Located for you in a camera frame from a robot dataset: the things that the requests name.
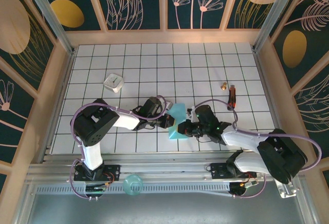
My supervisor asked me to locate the aluminium frame rail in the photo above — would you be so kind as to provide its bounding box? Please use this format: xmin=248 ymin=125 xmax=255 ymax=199
xmin=25 ymin=154 xmax=303 ymax=183

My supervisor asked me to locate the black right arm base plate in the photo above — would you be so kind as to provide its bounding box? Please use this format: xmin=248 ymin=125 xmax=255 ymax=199
xmin=210 ymin=162 xmax=257 ymax=180

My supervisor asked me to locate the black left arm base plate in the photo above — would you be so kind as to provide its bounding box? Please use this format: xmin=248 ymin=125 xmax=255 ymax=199
xmin=74 ymin=164 xmax=121 ymax=182

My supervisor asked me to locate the small circuit board with wires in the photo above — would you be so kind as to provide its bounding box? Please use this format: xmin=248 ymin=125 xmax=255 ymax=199
xmin=230 ymin=180 xmax=259 ymax=195
xmin=84 ymin=181 xmax=115 ymax=194

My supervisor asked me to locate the aluminium table side rail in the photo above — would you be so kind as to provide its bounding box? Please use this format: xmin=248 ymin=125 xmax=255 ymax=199
xmin=253 ymin=48 xmax=294 ymax=160
xmin=38 ymin=49 xmax=77 ymax=163

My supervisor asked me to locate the white square clock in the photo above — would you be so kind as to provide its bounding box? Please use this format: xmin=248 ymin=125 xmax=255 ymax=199
xmin=103 ymin=73 xmax=125 ymax=94

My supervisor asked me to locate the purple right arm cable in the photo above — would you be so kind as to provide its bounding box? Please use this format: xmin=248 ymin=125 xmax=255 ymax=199
xmin=191 ymin=99 xmax=323 ymax=199

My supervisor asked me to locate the clear acrylic holder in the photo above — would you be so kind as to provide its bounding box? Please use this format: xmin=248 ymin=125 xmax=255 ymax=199
xmin=273 ymin=177 xmax=300 ymax=199

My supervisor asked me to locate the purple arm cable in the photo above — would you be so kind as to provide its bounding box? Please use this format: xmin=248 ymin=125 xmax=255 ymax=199
xmin=191 ymin=99 xmax=323 ymax=199
xmin=69 ymin=95 xmax=170 ymax=201

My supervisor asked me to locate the light blue paper sheet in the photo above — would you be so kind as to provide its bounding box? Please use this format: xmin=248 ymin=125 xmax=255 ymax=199
xmin=167 ymin=102 xmax=193 ymax=141

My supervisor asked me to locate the grey slotted cable duct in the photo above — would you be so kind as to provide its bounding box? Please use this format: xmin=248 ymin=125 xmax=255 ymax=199
xmin=35 ymin=182 xmax=232 ymax=196

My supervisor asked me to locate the aluminium corner post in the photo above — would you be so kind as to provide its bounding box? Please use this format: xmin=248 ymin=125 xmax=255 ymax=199
xmin=253 ymin=0 xmax=308 ymax=52
xmin=22 ymin=0 xmax=77 ymax=55

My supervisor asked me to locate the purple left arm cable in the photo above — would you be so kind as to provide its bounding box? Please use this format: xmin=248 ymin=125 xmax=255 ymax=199
xmin=69 ymin=95 xmax=170 ymax=201

